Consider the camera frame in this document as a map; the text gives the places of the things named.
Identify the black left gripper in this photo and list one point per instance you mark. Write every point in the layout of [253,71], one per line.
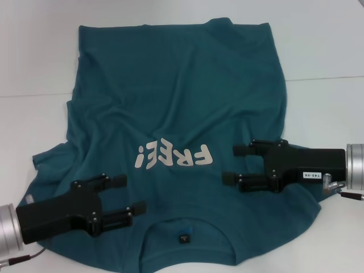
[57,216]

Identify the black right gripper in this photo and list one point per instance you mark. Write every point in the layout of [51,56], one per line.
[312,162]

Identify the teal t-shirt with FREE print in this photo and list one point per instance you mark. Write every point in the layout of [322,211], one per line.
[176,99]

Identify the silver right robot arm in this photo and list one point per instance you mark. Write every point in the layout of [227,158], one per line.
[355,167]

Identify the silver gripper connector stub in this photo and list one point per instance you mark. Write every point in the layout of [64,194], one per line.
[29,199]
[328,182]

